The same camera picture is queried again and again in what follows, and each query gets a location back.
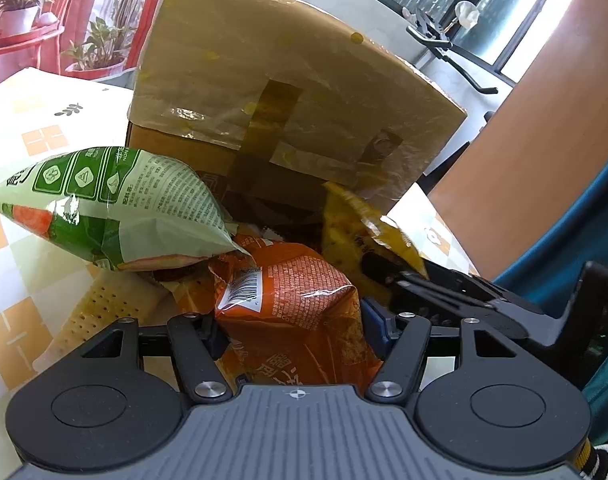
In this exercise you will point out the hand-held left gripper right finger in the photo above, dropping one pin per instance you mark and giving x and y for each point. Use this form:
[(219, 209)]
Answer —
[(376, 331)]

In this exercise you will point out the black exercise bike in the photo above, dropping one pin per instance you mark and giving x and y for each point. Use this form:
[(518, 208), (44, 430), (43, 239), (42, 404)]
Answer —
[(433, 40)]

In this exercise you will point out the brown wooden panel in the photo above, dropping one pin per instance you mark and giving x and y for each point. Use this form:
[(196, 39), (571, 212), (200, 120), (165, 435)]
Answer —
[(533, 135)]

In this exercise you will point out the yellow snack packet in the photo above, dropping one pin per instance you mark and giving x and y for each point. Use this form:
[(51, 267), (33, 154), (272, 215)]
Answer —
[(344, 230)]

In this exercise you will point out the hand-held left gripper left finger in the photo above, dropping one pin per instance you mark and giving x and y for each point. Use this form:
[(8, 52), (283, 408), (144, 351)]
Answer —
[(215, 343)]

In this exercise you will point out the printed plant wall backdrop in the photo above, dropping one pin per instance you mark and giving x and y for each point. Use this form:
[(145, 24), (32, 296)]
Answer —
[(84, 10)]

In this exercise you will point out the orange snack bag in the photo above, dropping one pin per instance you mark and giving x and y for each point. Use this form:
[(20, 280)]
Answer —
[(294, 300)]

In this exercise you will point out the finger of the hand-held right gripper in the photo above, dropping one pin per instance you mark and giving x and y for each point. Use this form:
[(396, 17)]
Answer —
[(433, 307), (383, 270)]

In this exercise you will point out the taped cardboard box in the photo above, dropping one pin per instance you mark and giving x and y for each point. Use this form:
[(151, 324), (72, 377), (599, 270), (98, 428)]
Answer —
[(284, 60)]

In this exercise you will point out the teal cloth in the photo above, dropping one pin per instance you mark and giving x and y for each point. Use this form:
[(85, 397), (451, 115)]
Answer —
[(558, 240)]

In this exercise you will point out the clear cracker packet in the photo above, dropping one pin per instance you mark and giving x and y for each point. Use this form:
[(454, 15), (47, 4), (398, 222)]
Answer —
[(104, 310)]

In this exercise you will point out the orange checked tablecloth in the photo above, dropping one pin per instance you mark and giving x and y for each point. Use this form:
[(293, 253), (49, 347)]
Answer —
[(29, 125)]

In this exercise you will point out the green snack bag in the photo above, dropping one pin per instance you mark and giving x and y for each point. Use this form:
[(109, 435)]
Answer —
[(134, 200)]

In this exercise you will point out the white black striped cloth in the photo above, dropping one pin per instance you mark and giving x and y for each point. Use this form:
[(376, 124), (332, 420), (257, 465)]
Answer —
[(606, 460)]

